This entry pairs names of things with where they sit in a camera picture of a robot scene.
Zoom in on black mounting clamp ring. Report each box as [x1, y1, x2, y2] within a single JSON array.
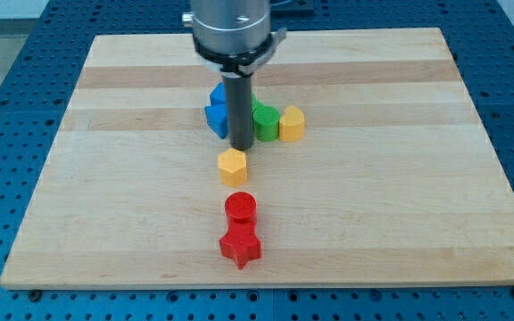
[[193, 28, 287, 76]]

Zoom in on red circle block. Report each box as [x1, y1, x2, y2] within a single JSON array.
[[224, 192, 257, 223]]

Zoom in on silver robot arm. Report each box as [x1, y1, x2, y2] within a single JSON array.
[[181, 0, 286, 151]]

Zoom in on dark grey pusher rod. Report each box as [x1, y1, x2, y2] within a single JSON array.
[[222, 76, 253, 151]]

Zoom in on blue triangle block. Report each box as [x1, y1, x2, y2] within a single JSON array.
[[204, 104, 228, 139]]

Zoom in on yellow heart block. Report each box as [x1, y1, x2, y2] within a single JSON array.
[[278, 105, 306, 142]]

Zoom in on wooden board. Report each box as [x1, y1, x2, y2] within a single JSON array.
[[0, 28, 514, 290]]

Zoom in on blue cube block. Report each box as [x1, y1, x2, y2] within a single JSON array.
[[209, 82, 227, 105]]

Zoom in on green block behind rod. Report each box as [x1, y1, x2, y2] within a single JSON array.
[[252, 94, 263, 112]]

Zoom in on red star block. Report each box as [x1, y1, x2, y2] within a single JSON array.
[[219, 221, 261, 269]]

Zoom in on green circle block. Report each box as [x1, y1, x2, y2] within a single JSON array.
[[253, 105, 280, 142]]

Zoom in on yellow hexagon block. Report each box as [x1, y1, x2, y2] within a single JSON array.
[[218, 148, 248, 187]]

